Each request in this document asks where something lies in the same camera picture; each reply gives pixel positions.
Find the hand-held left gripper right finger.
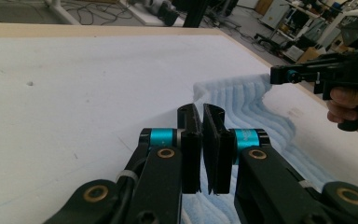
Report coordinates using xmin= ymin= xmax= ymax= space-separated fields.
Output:
xmin=201 ymin=103 xmax=271 ymax=196

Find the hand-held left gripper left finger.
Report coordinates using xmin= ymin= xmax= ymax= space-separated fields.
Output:
xmin=139 ymin=103 xmax=204 ymax=195

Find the light blue striped towel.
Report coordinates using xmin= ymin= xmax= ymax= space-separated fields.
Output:
xmin=181 ymin=73 xmax=337 ymax=224

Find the small cardboard box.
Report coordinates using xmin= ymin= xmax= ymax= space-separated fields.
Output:
xmin=296 ymin=46 xmax=322 ymax=64

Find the cluttered white shelf rack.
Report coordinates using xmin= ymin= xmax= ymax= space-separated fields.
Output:
xmin=279 ymin=0 xmax=358 ymax=63

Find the white cabinet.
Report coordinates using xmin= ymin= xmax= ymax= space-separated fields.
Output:
xmin=259 ymin=0 xmax=290 ymax=30

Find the white foam mat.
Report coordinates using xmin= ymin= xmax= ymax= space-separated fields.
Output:
xmin=0 ymin=34 xmax=358 ymax=224

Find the white floor board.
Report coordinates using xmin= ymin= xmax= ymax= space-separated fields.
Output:
xmin=119 ymin=0 xmax=186 ymax=28

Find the white desk leg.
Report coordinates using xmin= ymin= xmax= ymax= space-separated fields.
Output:
xmin=44 ymin=0 xmax=82 ymax=26

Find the black frame stand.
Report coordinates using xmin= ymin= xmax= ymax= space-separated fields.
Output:
xmin=171 ymin=0 xmax=241 ymax=29

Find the tangle of black floor cables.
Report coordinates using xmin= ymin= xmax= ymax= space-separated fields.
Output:
xmin=59 ymin=0 xmax=132 ymax=26

